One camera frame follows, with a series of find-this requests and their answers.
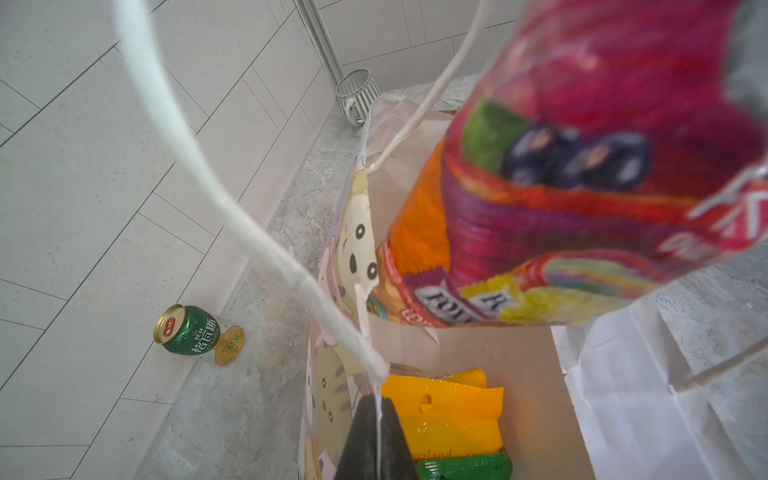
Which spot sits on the orange yellow snack bag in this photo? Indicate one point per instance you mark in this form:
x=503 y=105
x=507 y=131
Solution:
x=444 y=419

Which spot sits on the white paper bag pig print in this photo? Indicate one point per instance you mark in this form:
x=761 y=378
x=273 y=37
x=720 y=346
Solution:
x=351 y=352

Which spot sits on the striped ceramic mug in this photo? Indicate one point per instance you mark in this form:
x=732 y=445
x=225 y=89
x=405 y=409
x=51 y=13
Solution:
x=356 y=93

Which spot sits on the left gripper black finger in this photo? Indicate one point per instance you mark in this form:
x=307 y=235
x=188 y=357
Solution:
x=376 y=446

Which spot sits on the orange blue snack bag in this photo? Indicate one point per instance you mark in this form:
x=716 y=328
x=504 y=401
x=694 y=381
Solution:
x=611 y=148

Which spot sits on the dark green snack bag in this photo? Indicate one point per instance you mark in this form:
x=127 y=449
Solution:
x=496 y=466

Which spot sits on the green drink can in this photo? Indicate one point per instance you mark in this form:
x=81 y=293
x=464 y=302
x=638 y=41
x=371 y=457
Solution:
x=191 y=331

